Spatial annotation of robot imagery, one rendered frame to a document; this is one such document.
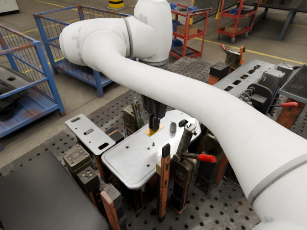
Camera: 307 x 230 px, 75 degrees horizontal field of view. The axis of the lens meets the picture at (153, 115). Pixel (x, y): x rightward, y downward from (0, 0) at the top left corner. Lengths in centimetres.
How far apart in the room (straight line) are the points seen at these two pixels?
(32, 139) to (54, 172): 183
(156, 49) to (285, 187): 44
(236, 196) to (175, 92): 88
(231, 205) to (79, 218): 71
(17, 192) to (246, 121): 73
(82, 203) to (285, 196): 59
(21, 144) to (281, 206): 254
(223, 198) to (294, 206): 90
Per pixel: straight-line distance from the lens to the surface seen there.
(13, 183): 86
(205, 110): 31
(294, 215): 23
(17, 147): 263
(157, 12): 54
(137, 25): 54
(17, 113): 282
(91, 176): 70
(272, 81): 131
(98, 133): 94
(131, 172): 78
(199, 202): 107
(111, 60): 41
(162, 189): 75
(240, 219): 109
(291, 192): 23
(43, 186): 80
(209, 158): 65
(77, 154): 80
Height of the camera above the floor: 164
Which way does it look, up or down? 40 degrees down
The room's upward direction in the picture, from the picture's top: straight up
